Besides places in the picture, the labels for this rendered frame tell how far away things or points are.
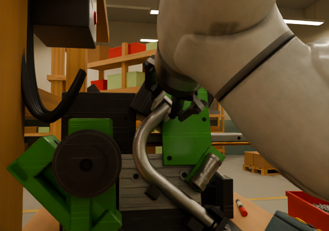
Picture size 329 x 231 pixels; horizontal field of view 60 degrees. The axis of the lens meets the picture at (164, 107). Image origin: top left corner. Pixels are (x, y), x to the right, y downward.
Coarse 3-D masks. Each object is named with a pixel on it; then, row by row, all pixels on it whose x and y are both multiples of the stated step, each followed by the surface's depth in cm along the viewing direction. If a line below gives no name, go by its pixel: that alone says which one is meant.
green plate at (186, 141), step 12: (168, 96) 67; (204, 96) 69; (204, 108) 68; (168, 120) 65; (192, 120) 66; (204, 120) 67; (168, 132) 65; (180, 132) 65; (192, 132) 65; (204, 132) 66; (168, 144) 64; (180, 144) 64; (192, 144) 65; (204, 144) 65; (168, 156) 63; (180, 156) 63; (192, 156) 64
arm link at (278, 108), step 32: (288, 64) 25; (320, 64) 25; (224, 96) 28; (256, 96) 26; (288, 96) 24; (320, 96) 24; (256, 128) 27; (288, 128) 25; (320, 128) 24; (288, 160) 26; (320, 160) 24; (320, 192) 26
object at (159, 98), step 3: (162, 93) 59; (165, 93) 59; (159, 96) 58; (162, 96) 59; (156, 99) 58; (159, 99) 58; (162, 99) 62; (153, 102) 59; (156, 102) 58; (159, 102) 61; (153, 105) 61; (156, 105) 61; (153, 108) 62
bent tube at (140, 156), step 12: (156, 108) 63; (168, 108) 63; (144, 120) 62; (156, 120) 62; (144, 132) 60; (132, 144) 60; (144, 144) 60; (144, 156) 59; (144, 168) 58; (156, 180) 58; (168, 180) 59; (168, 192) 57; (180, 192) 58; (180, 204) 57; (192, 204) 57; (192, 216) 57; (204, 216) 57
